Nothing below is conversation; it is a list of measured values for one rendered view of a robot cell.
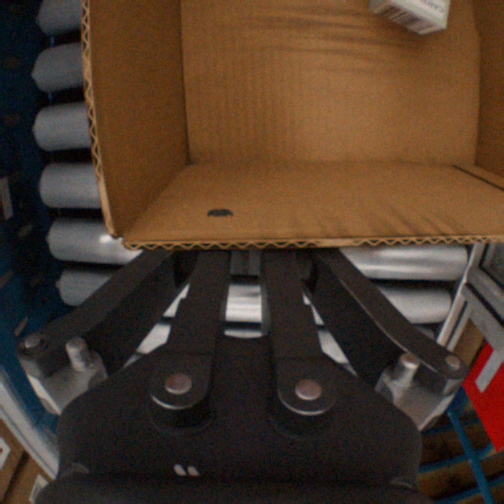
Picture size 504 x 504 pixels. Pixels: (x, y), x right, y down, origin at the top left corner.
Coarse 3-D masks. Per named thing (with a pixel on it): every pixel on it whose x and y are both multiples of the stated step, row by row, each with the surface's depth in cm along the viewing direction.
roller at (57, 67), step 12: (60, 48) 23; (72, 48) 23; (36, 60) 23; (48, 60) 23; (60, 60) 23; (72, 60) 23; (36, 72) 23; (48, 72) 23; (60, 72) 24; (72, 72) 24; (48, 84) 25; (60, 84) 25; (72, 84) 25
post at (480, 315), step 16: (496, 256) 32; (480, 272) 32; (496, 272) 32; (464, 288) 34; (480, 288) 30; (496, 288) 28; (480, 304) 30; (496, 304) 27; (480, 320) 34; (496, 320) 27; (496, 336) 26; (496, 352) 30
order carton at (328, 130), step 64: (128, 0) 12; (192, 0) 21; (256, 0) 21; (320, 0) 20; (128, 64) 13; (192, 64) 23; (256, 64) 23; (320, 64) 23; (384, 64) 23; (448, 64) 22; (128, 128) 14; (192, 128) 26; (256, 128) 26; (320, 128) 26; (384, 128) 25; (448, 128) 25; (128, 192) 14; (192, 192) 19; (256, 192) 18; (320, 192) 18; (384, 192) 18; (448, 192) 19
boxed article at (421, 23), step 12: (372, 0) 20; (384, 0) 17; (396, 0) 17; (408, 0) 17; (420, 0) 17; (432, 0) 17; (444, 0) 16; (384, 12) 20; (396, 12) 19; (408, 12) 18; (420, 12) 17; (432, 12) 17; (444, 12) 17; (408, 24) 20; (420, 24) 19; (432, 24) 18; (444, 24) 17
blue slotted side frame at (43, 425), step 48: (0, 0) 17; (0, 48) 20; (48, 48) 28; (0, 96) 23; (48, 96) 31; (0, 144) 25; (0, 192) 26; (0, 240) 27; (0, 288) 27; (48, 288) 37; (0, 336) 23; (48, 432) 29
